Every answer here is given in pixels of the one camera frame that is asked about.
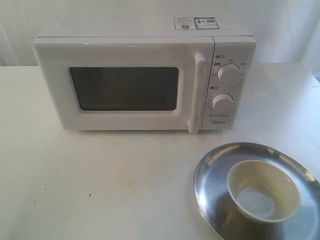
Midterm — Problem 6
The white microwave door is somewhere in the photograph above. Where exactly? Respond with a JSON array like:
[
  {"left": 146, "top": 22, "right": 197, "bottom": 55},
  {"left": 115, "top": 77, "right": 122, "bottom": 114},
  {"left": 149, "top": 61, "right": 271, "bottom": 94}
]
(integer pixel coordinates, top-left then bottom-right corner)
[{"left": 32, "top": 37, "right": 215, "bottom": 133}]

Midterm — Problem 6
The cream ceramic bowl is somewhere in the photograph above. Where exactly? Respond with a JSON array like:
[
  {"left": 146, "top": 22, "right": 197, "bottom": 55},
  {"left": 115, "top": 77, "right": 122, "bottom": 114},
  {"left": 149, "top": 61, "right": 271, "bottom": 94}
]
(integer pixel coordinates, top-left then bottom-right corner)
[{"left": 226, "top": 159, "right": 301, "bottom": 224}]

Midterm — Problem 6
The white microwave oven body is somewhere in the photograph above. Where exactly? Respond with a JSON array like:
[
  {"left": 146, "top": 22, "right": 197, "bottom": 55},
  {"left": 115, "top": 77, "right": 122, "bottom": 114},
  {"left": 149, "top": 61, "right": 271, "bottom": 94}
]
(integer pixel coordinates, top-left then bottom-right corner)
[{"left": 35, "top": 0, "right": 256, "bottom": 134}]

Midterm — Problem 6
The lower white control knob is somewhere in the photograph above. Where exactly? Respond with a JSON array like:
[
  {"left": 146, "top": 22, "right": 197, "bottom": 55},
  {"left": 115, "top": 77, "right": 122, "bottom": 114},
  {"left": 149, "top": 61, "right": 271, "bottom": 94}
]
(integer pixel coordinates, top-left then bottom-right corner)
[{"left": 212, "top": 93, "right": 234, "bottom": 114}]

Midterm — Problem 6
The white control knob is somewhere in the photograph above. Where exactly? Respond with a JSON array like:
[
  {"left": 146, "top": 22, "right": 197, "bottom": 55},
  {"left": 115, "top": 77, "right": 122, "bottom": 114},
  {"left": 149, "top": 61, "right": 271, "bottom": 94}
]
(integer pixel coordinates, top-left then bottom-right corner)
[
  {"left": 217, "top": 63, "right": 242, "bottom": 83},
  {"left": 212, "top": 93, "right": 234, "bottom": 114}
]

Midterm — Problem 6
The upper white control knob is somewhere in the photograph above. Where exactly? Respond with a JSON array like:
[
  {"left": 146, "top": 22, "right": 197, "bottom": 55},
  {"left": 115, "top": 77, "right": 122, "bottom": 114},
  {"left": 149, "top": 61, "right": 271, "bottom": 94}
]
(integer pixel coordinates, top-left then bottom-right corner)
[{"left": 217, "top": 63, "right": 242, "bottom": 83}]

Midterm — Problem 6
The round stainless steel plate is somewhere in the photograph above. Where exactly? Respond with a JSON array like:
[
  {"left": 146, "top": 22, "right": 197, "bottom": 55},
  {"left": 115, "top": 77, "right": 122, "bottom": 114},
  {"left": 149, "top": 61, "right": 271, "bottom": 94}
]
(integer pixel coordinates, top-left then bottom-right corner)
[{"left": 193, "top": 142, "right": 320, "bottom": 240}]

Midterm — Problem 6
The blue white label sticker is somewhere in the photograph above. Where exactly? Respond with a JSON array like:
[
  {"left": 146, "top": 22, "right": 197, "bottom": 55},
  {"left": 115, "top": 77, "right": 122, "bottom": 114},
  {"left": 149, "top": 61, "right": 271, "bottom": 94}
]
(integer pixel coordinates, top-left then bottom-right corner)
[{"left": 173, "top": 17, "right": 219, "bottom": 30}]

